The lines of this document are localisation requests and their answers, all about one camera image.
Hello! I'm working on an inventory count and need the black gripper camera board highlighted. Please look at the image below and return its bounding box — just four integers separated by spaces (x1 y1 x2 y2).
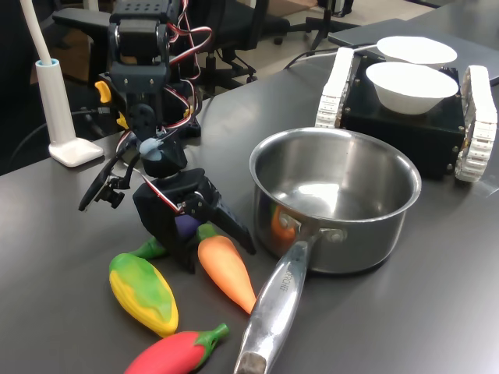
78 155 126 213

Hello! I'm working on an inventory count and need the steel pan with long handle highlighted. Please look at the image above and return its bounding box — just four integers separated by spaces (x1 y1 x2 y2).
233 127 423 374

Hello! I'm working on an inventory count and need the pale grey putty lump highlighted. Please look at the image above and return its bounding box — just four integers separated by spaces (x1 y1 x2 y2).
139 136 165 162

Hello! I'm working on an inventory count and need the purple toy aubergine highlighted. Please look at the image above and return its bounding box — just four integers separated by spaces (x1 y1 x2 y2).
130 215 200 260

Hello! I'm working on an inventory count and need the white post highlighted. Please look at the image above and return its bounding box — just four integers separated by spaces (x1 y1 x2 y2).
19 0 105 168

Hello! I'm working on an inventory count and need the orange toy carrot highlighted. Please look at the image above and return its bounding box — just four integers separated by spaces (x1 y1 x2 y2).
196 224 257 315

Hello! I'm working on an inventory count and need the tracked vehicle with white tracks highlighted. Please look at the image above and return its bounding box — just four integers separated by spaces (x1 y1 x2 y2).
314 46 499 182

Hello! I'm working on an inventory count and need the thin white cable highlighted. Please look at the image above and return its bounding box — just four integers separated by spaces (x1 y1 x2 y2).
283 42 379 71

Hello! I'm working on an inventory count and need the long black camera cable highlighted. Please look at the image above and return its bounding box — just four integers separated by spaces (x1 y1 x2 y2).
112 134 143 188

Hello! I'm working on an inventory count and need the yellow green toy corn cob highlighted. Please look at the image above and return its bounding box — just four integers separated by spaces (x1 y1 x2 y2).
108 252 179 338

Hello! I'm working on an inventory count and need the red toy chilli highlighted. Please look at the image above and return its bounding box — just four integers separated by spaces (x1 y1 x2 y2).
123 322 231 374

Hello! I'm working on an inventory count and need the white bowl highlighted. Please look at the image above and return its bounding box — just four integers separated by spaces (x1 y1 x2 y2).
365 62 459 116
376 35 458 67

